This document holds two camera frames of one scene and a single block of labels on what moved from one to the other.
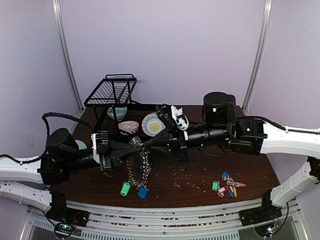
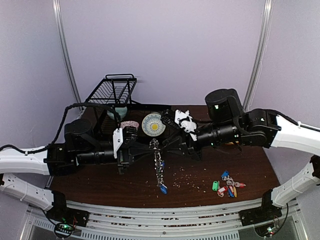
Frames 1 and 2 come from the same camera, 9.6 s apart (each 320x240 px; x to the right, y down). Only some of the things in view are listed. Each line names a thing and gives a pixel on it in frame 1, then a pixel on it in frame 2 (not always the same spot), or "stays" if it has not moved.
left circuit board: x=63 y=229 stays
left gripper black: x=109 y=150 -> x=126 y=153
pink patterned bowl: x=129 y=127 stays
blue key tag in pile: x=225 y=173 stays
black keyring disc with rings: x=146 y=164 -> x=159 y=163
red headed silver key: x=240 y=185 stays
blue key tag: x=142 y=193 -> x=164 y=188
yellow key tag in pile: x=235 y=192 stays
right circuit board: x=267 y=230 stays
